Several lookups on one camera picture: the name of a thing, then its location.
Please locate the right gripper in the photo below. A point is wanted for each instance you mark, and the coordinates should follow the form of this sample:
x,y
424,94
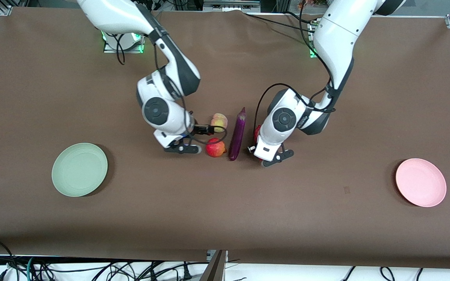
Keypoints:
x,y
200,129

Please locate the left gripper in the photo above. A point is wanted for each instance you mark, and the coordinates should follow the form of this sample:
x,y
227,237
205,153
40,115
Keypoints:
x,y
250,150

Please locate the yellowish peach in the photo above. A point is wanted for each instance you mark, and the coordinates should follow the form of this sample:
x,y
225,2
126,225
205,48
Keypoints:
x,y
221,120

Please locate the red chili pepper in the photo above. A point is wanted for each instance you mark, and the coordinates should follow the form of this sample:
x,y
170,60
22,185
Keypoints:
x,y
256,132

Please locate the red round fruit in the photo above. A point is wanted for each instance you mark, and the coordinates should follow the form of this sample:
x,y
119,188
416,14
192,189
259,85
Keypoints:
x,y
215,150

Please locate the purple eggplant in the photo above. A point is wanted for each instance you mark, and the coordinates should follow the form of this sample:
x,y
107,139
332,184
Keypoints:
x,y
237,136

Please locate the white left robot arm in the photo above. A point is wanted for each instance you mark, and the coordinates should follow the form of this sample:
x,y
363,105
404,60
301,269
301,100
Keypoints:
x,y
338,39

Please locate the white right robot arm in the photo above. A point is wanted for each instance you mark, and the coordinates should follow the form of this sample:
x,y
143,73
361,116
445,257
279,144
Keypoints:
x,y
170,58

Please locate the brown table cover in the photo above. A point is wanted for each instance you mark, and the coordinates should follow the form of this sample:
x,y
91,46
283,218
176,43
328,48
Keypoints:
x,y
225,214

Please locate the grey metal box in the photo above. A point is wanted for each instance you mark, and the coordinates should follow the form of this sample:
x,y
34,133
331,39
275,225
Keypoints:
x,y
231,6

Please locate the light green plate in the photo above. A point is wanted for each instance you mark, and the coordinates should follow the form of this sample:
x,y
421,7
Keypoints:
x,y
79,169

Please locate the pink plate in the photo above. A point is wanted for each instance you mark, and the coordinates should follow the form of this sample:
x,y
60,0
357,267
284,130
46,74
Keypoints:
x,y
421,182

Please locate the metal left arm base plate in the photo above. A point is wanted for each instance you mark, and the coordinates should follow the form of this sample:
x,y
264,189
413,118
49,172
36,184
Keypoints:
x,y
312,52

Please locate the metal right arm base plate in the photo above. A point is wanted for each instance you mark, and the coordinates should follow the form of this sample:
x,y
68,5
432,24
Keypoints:
x,y
109,50

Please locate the metal post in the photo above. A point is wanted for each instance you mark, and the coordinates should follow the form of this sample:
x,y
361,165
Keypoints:
x,y
215,271

